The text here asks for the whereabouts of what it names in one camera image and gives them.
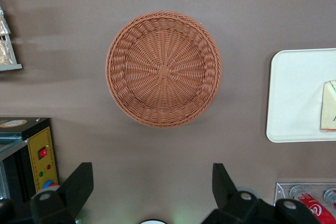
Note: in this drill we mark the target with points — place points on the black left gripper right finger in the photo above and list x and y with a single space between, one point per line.
225 195

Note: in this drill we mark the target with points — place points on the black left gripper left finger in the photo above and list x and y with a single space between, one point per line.
73 190

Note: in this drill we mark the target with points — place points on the triangle sandwich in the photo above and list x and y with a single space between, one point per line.
329 106

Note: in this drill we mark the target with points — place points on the cream plastic tray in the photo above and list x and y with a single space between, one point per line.
294 98

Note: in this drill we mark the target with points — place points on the round brown wicker basket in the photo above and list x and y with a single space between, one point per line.
164 72

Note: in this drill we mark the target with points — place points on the grey metal snack tray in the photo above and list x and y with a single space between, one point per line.
11 61

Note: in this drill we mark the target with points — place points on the black food warmer cabinet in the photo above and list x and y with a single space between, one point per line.
44 142

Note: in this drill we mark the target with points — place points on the clear acrylic bottle rack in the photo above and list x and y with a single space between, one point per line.
282 190

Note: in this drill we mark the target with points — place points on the clear bag of pastry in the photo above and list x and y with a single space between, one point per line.
4 52

